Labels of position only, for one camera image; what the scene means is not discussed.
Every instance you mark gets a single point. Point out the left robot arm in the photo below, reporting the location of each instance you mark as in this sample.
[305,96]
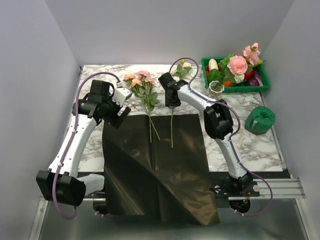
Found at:
[60,182]

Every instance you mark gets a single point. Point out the white ribbed vase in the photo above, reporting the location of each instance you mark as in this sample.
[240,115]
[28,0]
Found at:
[216,89]

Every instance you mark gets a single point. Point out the green rolled cloth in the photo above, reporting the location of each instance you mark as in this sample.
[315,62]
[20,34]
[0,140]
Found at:
[260,120]

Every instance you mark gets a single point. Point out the green plastic bin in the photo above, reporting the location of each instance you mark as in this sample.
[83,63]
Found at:
[242,87]

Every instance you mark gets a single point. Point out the cream ribbon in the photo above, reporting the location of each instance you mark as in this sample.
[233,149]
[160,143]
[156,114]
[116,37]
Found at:
[239,140]

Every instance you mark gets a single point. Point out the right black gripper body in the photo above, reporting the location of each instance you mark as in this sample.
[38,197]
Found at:
[172,102]

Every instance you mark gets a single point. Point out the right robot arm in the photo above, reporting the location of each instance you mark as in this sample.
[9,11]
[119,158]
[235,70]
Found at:
[218,124]

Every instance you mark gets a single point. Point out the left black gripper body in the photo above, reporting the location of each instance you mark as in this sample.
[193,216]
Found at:
[112,109]

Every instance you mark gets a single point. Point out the toy pear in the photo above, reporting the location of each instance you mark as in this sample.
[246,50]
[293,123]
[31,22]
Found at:
[259,62]

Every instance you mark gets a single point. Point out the white toy radish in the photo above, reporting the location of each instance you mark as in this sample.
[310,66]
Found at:
[212,64]

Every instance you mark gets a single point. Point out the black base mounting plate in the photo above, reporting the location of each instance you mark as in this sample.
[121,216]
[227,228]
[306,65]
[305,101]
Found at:
[144,194]

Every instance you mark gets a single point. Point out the large pink rose stem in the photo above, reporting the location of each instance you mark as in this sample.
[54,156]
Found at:
[142,84]

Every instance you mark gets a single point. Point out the orange toy carrot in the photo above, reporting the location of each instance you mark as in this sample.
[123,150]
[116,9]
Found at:
[227,83]

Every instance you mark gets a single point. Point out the toy lettuce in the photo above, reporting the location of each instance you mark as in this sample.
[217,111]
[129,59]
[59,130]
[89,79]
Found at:
[226,74]

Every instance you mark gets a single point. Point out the red toy pepper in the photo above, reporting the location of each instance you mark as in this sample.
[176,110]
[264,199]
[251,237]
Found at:
[249,75]

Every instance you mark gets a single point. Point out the black wrapping paper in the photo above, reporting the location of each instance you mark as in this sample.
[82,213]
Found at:
[157,167]

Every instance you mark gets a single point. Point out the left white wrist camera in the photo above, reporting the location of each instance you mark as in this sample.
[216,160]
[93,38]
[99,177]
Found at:
[121,95]

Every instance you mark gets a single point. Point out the cream rose stem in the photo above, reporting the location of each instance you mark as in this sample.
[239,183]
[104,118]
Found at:
[181,70]

